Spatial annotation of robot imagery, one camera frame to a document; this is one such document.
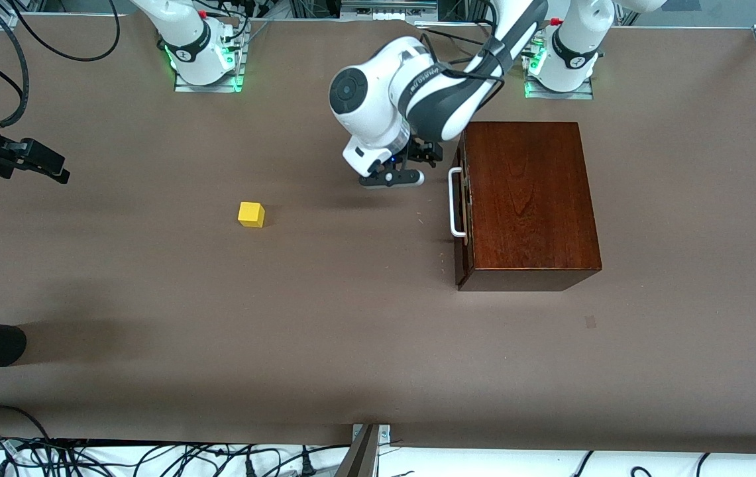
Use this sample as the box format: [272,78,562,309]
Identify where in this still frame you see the wooden drawer with white handle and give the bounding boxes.
[449,127,476,269]

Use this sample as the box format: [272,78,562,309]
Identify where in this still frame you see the yellow cube block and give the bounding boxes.
[238,201,266,229]

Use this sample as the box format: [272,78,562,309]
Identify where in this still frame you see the metal base plate right arm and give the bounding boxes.
[174,40,247,94]

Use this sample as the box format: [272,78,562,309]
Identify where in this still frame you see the metal base plate left arm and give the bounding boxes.
[525,74,594,101]

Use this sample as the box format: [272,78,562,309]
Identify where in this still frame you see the dark wooden cabinet box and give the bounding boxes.
[455,121,602,292]

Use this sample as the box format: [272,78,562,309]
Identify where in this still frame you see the silver crossbar with sockets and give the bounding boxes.
[341,0,438,17]

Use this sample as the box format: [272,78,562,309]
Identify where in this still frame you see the brown paper table cover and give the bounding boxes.
[0,13,756,456]

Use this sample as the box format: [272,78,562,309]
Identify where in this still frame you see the aluminium profile bar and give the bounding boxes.
[335,424,381,477]

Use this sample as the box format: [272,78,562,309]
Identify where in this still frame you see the black looping cable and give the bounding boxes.
[7,0,120,62]

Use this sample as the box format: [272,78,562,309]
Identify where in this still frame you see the long black table cable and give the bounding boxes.
[417,25,484,47]

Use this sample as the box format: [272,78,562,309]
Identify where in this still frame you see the grey cable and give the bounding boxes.
[239,19,274,48]

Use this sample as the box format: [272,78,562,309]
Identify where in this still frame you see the black arched floor cable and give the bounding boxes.
[0,404,54,443]

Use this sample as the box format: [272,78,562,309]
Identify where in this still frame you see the silver corner bracket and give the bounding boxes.
[352,424,392,449]

